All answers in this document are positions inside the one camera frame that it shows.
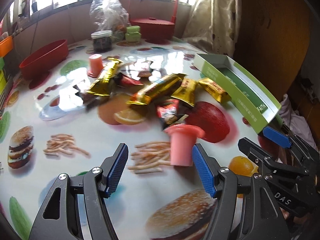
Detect red triangular snack packet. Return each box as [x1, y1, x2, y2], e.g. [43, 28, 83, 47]
[156, 99, 189, 130]

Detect white red nougat candy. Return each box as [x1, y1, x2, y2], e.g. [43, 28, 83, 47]
[73, 85, 100, 112]

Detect green white cardboard box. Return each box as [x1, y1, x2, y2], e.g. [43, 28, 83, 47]
[194, 54, 281, 133]

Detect gold snack packet by box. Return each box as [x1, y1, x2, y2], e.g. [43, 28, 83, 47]
[198, 77, 231, 104]

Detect small gold snack packet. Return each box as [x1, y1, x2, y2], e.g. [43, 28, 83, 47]
[171, 77, 198, 107]

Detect long gold red snack bar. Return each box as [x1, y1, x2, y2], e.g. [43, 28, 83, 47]
[127, 73, 186, 106]

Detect floral beige curtain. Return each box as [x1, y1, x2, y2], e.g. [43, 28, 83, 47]
[182, 0, 242, 57]

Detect white red candy packet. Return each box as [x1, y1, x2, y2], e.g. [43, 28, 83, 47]
[134, 61, 153, 78]

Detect green yellow boxes stack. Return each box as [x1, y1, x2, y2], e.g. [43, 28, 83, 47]
[1, 57, 13, 116]

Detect dark red black snack packet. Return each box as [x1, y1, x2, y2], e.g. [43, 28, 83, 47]
[116, 73, 144, 87]

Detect pink upside-down jelly cup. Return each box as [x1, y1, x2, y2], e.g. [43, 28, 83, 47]
[87, 54, 104, 77]

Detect red oval bowl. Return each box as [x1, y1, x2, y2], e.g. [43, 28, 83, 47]
[19, 39, 69, 80]

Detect small green jar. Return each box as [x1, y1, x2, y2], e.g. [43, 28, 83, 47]
[125, 25, 142, 42]

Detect orange storage box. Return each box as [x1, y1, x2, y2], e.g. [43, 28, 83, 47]
[0, 36, 14, 57]

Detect clear jar dark contents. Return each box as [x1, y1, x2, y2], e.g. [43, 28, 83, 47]
[91, 30, 113, 52]

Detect clear plastic bag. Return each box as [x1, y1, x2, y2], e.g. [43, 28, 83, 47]
[89, 0, 130, 31]

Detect red basket with handle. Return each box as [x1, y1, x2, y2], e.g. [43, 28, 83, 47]
[128, 0, 178, 40]

